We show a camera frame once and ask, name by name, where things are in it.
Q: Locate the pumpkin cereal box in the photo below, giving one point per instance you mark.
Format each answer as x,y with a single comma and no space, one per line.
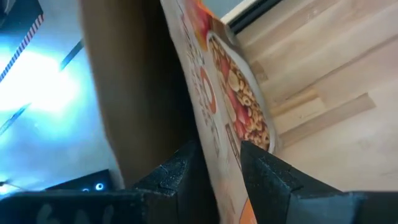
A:
140,93

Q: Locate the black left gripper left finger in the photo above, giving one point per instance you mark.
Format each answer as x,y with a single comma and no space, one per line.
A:
155,202

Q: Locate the black striped-edge floor mat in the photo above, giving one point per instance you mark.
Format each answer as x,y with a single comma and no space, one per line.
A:
18,21

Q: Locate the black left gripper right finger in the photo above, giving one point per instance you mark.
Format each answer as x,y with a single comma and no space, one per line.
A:
280,199

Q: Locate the black computer box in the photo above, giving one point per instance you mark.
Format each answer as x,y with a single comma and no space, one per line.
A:
77,185

